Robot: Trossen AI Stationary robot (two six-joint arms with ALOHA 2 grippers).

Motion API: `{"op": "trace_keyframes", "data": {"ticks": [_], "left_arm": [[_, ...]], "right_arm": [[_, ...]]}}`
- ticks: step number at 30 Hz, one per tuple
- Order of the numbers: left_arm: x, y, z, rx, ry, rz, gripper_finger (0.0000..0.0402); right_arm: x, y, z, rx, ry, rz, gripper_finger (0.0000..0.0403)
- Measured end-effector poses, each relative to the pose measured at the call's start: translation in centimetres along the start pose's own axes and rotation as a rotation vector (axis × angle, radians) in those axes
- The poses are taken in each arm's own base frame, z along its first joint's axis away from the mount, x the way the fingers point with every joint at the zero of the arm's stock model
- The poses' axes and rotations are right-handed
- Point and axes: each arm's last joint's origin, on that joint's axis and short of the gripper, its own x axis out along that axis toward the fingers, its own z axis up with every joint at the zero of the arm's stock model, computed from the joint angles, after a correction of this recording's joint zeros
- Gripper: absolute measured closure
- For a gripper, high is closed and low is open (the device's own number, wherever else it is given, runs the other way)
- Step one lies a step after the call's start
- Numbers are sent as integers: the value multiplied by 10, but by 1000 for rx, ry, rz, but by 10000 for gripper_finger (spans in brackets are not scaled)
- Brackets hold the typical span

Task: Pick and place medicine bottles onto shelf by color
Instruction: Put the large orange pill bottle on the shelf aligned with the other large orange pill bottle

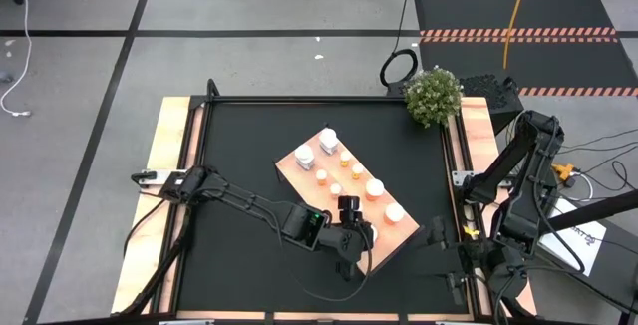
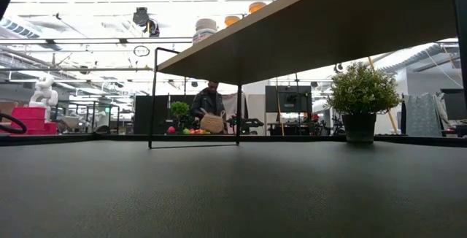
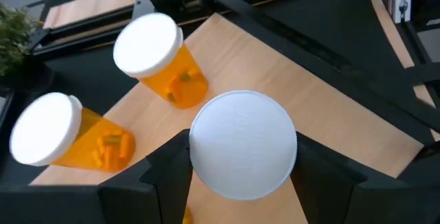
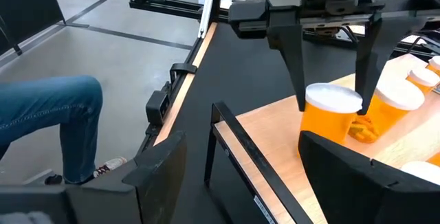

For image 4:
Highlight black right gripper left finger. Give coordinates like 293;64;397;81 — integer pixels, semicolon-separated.
0;131;188;224

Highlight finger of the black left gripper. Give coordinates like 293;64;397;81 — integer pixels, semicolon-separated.
354;13;428;116
266;23;307;112

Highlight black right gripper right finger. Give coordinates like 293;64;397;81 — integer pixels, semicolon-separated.
297;130;440;224

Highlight medium amber pill bottle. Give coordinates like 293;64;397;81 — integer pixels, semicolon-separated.
347;79;426;145
426;151;440;167
400;160;440;187

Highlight large amber pill bottle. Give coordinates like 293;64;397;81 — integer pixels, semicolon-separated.
298;82;364;148

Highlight person's shoe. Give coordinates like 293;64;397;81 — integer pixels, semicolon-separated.
92;157;128;179

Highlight black edge clamp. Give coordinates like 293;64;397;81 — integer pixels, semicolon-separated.
169;62;199;80

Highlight person's leg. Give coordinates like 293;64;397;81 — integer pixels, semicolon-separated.
0;75;104;186

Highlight black partition panel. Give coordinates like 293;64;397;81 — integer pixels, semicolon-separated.
0;0;66;56

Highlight black table-level camera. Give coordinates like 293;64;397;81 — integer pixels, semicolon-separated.
144;88;172;126

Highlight silver angle bracket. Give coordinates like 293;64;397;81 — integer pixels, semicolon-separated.
198;0;216;40

